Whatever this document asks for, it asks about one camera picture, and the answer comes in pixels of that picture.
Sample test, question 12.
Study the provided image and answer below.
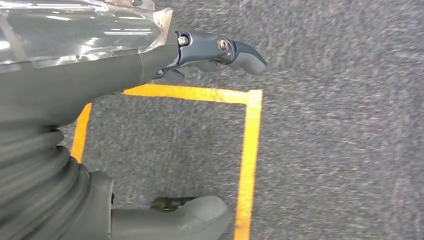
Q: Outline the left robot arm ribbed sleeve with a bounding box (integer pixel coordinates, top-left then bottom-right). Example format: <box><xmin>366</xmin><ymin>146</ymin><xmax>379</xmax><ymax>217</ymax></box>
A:
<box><xmin>0</xmin><ymin>124</ymin><xmax>92</xmax><ymax>240</ymax></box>

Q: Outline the yellow floor tape square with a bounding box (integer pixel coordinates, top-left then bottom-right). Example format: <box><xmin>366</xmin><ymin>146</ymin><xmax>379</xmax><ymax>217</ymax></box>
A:
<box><xmin>70</xmin><ymin>83</ymin><xmax>264</xmax><ymax>240</ymax></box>

